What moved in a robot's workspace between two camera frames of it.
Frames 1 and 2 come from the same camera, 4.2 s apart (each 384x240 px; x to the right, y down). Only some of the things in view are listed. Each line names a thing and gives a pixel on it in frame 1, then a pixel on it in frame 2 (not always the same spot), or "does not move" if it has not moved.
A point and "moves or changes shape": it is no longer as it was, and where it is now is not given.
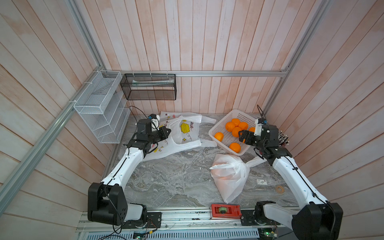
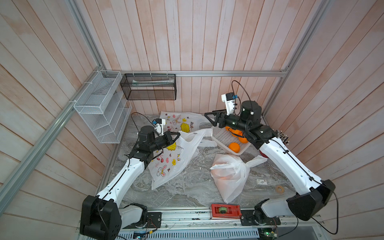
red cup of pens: [283, 139] does not move
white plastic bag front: [230, 173] does not move
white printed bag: [185, 129] moves or changes shape
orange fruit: [235, 131] does not move
